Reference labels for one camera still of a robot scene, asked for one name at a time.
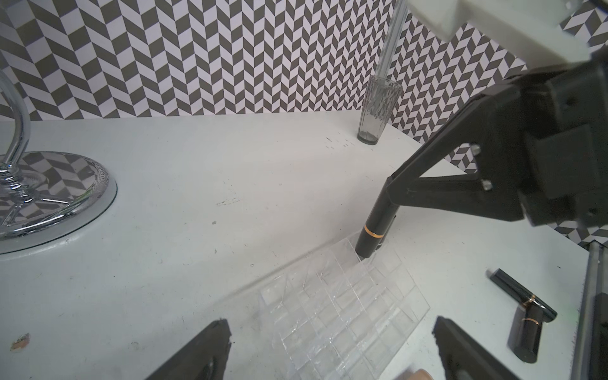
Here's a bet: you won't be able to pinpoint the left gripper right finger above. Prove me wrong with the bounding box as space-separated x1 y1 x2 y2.
433 316 518 380

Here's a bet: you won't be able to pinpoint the grey transparent tumbler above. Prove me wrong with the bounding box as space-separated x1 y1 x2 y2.
357 75 404 145

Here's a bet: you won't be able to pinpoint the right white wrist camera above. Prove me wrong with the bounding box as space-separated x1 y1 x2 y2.
408 0 591 69

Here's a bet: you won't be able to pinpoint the clear acrylic lipstick organizer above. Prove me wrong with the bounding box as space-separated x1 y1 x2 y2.
237 230 432 380

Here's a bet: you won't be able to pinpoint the black lipstick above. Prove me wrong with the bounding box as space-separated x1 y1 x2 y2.
355 177 400 260
508 304 544 364
489 269 558 322

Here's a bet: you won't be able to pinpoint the aluminium front rail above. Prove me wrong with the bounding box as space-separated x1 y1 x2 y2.
570 241 607 379

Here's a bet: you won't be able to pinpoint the chrome wire stand green leaves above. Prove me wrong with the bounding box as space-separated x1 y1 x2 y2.
1 74 118 254

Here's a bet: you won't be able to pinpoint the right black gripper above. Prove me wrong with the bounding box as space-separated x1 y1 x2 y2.
387 49 607 227

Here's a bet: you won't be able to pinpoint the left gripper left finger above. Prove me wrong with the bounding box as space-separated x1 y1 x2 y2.
147 318 231 380

